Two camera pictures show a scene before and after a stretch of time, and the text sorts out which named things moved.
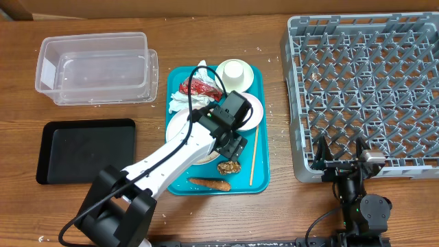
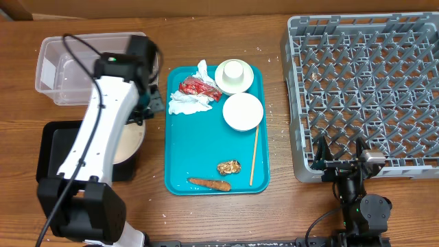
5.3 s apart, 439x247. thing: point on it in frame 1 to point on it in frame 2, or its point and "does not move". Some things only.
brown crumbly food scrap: [228, 167] does not move
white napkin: [180, 101] does not move
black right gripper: [335, 169] does not move
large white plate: [178, 121] to [129, 141]
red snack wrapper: [199, 87] does not move
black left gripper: [232, 150] to [157, 106]
